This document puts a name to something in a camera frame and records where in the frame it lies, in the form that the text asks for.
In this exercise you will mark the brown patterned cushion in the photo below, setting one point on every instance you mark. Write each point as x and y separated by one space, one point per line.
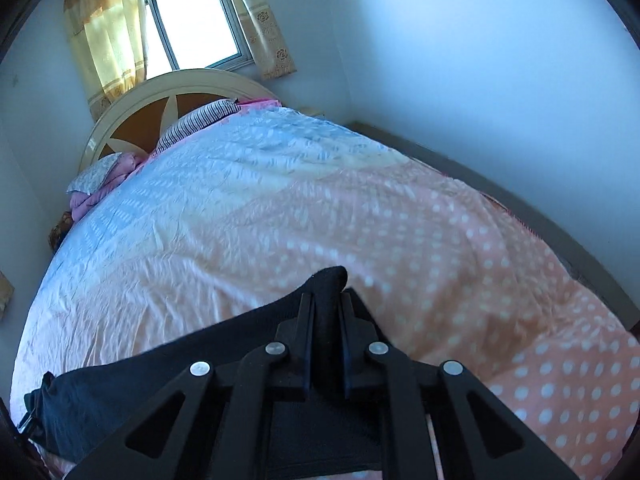
60 232

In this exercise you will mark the floral pillow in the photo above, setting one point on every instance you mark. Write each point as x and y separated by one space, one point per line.
92 175

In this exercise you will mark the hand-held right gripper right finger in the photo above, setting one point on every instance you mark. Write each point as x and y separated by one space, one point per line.
348 332

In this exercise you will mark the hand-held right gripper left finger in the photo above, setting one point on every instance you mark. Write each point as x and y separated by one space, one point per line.
306 332

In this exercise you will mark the pink bed sheet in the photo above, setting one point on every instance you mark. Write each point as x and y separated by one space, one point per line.
260 103

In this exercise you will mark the striped pillow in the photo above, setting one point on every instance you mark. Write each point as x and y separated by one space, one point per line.
195 120

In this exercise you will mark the cream and wood headboard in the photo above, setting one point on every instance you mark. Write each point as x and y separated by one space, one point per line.
150 89

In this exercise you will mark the black pants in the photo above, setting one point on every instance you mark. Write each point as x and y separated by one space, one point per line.
150 385

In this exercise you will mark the polka dot duvet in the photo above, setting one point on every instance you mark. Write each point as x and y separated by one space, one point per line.
350 200

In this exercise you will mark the aluminium frame window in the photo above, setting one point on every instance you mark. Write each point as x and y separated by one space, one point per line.
195 20

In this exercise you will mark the pink folded blanket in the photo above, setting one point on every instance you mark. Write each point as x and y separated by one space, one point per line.
107 192

